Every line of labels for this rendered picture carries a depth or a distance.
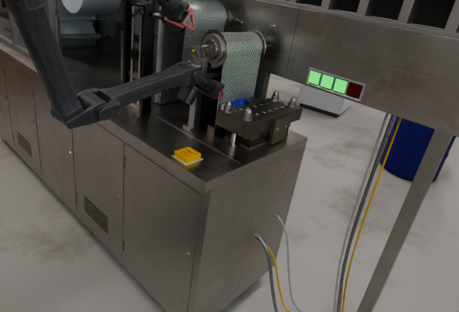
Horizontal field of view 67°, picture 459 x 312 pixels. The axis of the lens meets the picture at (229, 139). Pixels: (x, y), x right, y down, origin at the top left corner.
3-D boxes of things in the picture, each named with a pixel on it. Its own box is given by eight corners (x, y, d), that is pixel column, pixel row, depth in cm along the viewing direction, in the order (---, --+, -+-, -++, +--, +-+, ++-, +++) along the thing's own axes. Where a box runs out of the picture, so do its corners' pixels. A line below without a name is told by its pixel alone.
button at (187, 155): (173, 156, 126) (174, 150, 125) (188, 151, 131) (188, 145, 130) (186, 164, 122) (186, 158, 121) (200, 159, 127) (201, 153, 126)
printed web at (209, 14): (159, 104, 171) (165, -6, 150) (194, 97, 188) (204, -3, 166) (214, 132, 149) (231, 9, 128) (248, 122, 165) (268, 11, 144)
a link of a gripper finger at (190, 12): (193, 37, 121) (178, 19, 114) (180, 34, 125) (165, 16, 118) (203, 22, 122) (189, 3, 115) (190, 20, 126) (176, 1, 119)
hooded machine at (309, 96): (337, 120, 465) (370, 9, 405) (293, 105, 495) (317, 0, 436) (352, 108, 521) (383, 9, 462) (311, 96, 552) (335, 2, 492)
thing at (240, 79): (216, 107, 144) (223, 63, 136) (252, 99, 161) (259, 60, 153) (218, 108, 144) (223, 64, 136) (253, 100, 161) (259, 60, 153)
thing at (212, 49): (212, 62, 137) (200, 51, 140) (215, 62, 138) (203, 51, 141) (218, 46, 132) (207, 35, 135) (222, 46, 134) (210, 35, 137)
